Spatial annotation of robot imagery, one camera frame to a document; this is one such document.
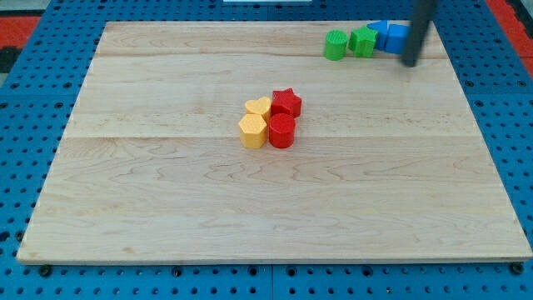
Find red cylinder block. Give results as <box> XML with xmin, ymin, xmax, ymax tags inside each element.
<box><xmin>269</xmin><ymin>113</ymin><xmax>296</xmax><ymax>148</ymax></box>

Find yellow hexagon block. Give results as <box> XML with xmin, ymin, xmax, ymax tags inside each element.
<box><xmin>238</xmin><ymin>114</ymin><xmax>267</xmax><ymax>148</ymax></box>

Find blue triangle block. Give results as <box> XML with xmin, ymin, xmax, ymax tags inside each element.
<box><xmin>366</xmin><ymin>20</ymin><xmax>389</xmax><ymax>51</ymax></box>

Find red star block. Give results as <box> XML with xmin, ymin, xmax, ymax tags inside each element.
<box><xmin>271</xmin><ymin>87</ymin><xmax>302</xmax><ymax>118</ymax></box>

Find wooden board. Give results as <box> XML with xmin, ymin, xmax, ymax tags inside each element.
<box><xmin>17</xmin><ymin>21</ymin><xmax>532</xmax><ymax>266</ymax></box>

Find yellow heart block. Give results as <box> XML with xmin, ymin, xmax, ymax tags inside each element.
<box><xmin>245</xmin><ymin>97</ymin><xmax>271</xmax><ymax>123</ymax></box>

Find green star block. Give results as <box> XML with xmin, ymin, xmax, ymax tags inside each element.
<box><xmin>348</xmin><ymin>26</ymin><xmax>378</xmax><ymax>58</ymax></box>

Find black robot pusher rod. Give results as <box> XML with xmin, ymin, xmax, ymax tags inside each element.
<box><xmin>401</xmin><ymin>0</ymin><xmax>438</xmax><ymax>68</ymax></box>

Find blue cube block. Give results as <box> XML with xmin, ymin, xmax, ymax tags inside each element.
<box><xmin>384</xmin><ymin>24</ymin><xmax>410</xmax><ymax>54</ymax></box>

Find green cylinder block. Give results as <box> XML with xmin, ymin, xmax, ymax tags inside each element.
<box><xmin>323</xmin><ymin>30</ymin><xmax>348</xmax><ymax>61</ymax></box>

